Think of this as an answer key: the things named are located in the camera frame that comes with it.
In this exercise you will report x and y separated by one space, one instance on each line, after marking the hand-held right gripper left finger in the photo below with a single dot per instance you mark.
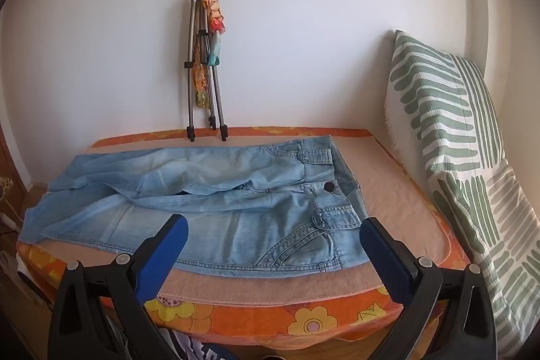
162 258

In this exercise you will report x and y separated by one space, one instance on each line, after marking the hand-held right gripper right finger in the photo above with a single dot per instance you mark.
386 263

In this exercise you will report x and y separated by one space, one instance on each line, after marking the light blue denim pants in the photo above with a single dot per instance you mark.
236 225

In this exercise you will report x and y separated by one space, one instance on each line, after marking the pink terry towel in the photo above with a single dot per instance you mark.
400 208

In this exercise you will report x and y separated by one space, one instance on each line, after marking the dark printed clothing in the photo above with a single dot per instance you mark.
198 347

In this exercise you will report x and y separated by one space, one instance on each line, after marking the orange floral cloth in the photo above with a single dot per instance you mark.
261 322

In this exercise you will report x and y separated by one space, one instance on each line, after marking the green leaf patterned pillow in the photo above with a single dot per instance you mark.
506 225
426 90

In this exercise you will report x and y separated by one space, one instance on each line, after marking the grey metal tripod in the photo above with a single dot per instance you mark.
190 107

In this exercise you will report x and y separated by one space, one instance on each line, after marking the leopard print cushion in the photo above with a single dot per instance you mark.
5 185

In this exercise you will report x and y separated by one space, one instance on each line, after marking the colourful patterned scarf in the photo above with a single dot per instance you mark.
216 18

